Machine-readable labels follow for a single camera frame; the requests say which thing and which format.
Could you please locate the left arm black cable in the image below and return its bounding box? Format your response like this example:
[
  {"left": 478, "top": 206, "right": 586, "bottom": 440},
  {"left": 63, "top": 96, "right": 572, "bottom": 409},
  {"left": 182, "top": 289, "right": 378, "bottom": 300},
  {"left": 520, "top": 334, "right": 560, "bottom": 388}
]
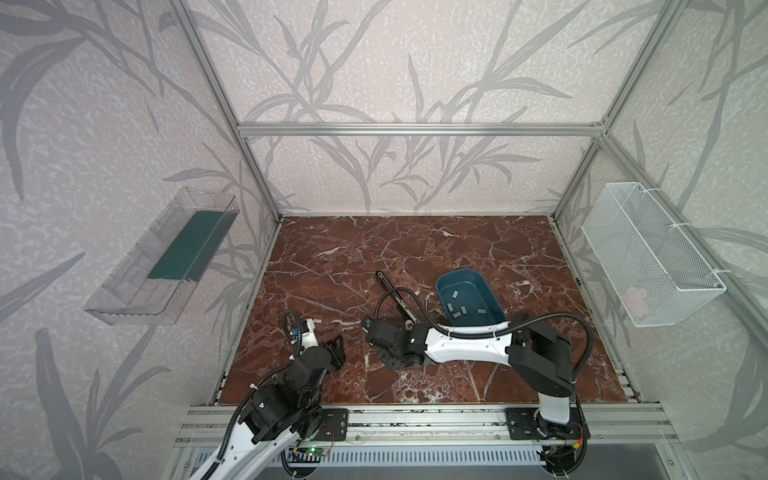
[{"left": 197, "top": 308, "right": 304, "bottom": 480}]

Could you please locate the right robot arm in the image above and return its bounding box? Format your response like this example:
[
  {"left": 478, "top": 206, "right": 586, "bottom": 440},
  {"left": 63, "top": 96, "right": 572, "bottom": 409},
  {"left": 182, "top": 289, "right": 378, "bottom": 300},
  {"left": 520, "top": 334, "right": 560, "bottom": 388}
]
[{"left": 362, "top": 317, "right": 574, "bottom": 425}]

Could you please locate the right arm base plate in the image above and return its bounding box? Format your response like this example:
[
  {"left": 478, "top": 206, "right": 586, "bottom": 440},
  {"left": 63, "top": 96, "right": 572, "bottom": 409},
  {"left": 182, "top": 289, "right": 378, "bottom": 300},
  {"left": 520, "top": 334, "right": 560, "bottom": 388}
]
[{"left": 504, "top": 403, "right": 591, "bottom": 443}]

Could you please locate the pink object in basket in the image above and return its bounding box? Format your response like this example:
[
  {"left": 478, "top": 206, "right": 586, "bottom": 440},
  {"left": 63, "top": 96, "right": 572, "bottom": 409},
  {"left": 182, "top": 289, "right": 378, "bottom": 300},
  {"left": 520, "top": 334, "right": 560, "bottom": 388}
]
[{"left": 621, "top": 286, "right": 649, "bottom": 319}]

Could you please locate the clear plastic wall bin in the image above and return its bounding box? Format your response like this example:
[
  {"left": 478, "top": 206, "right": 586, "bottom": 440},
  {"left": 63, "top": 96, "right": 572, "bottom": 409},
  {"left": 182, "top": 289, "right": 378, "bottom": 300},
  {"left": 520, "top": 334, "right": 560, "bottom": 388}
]
[{"left": 84, "top": 187, "right": 240, "bottom": 326}]

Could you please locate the white wire mesh basket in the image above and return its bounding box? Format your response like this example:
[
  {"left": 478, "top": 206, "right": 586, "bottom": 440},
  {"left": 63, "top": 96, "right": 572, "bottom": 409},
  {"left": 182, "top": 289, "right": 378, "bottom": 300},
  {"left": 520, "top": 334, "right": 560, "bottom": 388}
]
[{"left": 582, "top": 182, "right": 727, "bottom": 328}]

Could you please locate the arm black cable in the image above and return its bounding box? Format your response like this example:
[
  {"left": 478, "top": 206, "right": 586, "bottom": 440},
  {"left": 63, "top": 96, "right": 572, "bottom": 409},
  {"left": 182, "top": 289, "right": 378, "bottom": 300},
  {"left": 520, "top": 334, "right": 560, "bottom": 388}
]
[
  {"left": 373, "top": 286, "right": 595, "bottom": 385},
  {"left": 197, "top": 308, "right": 304, "bottom": 480}
]

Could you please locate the aluminium mounting rail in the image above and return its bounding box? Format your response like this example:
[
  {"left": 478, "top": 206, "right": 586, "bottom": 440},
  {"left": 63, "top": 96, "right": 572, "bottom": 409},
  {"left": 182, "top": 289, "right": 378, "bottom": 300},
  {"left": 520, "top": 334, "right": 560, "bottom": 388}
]
[{"left": 173, "top": 403, "right": 679, "bottom": 448}]

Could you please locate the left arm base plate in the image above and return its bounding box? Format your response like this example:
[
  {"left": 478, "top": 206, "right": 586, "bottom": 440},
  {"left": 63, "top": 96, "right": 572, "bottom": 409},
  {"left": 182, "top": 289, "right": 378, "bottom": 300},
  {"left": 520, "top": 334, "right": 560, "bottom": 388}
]
[{"left": 301, "top": 408, "right": 349, "bottom": 442}]

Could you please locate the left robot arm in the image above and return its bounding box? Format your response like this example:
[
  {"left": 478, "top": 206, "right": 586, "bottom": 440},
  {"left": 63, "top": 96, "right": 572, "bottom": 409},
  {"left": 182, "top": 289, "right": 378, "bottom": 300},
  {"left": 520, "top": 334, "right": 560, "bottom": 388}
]
[{"left": 192, "top": 335, "right": 346, "bottom": 479}]

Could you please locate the teal plastic tray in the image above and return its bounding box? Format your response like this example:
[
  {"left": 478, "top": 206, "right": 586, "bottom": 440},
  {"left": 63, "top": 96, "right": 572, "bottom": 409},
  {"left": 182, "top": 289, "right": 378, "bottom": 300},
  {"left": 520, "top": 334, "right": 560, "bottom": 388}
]
[{"left": 436, "top": 269, "right": 506, "bottom": 327}]

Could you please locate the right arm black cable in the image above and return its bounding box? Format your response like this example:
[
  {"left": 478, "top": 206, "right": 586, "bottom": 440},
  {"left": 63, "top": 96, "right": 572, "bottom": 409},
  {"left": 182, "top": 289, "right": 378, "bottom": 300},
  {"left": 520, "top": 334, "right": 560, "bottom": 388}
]
[{"left": 373, "top": 286, "right": 595, "bottom": 385}]

